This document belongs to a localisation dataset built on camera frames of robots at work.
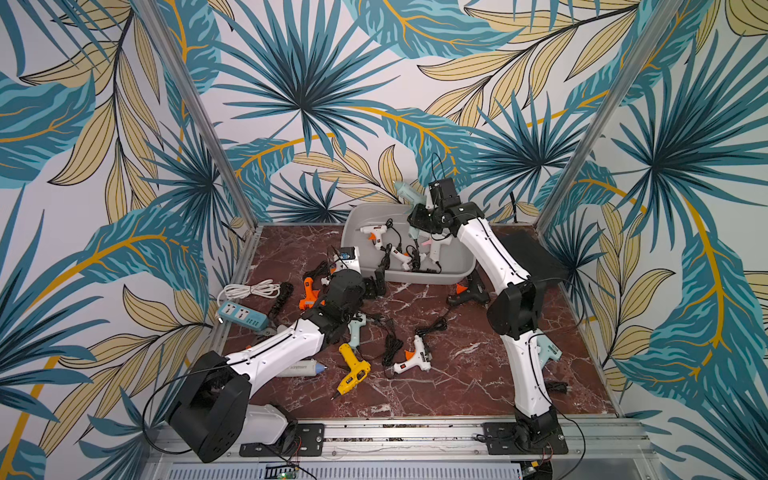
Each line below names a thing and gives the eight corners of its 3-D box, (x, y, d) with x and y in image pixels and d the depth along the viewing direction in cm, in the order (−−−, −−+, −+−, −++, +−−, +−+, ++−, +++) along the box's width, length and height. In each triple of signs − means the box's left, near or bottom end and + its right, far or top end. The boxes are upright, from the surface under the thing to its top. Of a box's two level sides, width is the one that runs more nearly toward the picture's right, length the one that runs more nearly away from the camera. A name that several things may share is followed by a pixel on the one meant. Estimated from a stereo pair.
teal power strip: (215, 315, 95) (212, 312, 93) (225, 302, 98) (223, 299, 96) (262, 333, 92) (260, 329, 90) (271, 319, 95) (269, 315, 93)
